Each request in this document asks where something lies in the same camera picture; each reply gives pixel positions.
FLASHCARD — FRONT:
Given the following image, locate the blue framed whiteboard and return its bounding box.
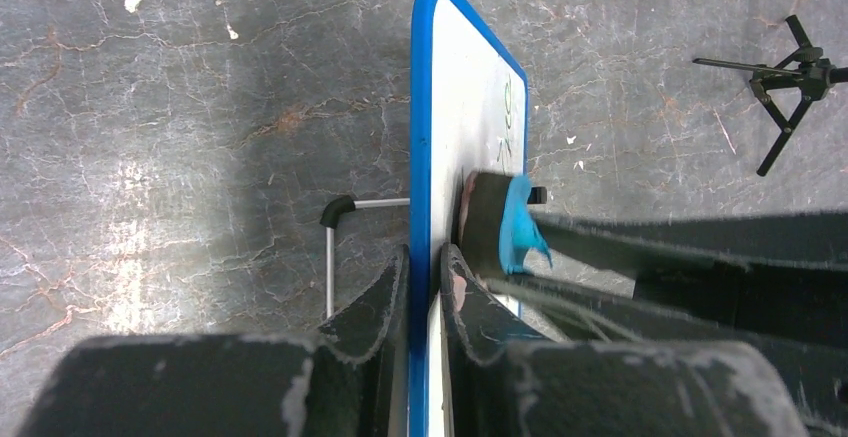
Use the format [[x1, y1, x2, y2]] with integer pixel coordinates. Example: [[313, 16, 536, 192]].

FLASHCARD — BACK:
[[381, 0, 529, 436]]

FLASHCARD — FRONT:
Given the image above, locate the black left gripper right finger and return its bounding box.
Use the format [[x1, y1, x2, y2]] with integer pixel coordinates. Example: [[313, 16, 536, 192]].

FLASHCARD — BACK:
[[440, 244, 808, 436]]

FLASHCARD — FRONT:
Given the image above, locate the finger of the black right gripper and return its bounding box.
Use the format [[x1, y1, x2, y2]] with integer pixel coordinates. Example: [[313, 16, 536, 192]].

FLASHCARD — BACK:
[[486, 274, 847, 436], [533, 211, 847, 275]]

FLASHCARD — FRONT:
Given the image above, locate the black tripod stand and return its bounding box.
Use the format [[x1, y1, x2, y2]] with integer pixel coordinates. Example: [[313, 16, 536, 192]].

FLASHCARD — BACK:
[[692, 15, 847, 177]]

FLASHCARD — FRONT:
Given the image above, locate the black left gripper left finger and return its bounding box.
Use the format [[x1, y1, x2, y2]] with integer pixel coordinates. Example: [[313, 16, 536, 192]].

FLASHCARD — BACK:
[[19, 245, 410, 436]]

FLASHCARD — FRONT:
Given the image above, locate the blue whiteboard eraser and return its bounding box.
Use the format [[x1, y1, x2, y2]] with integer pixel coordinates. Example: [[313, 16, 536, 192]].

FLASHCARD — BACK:
[[458, 171, 552, 279]]

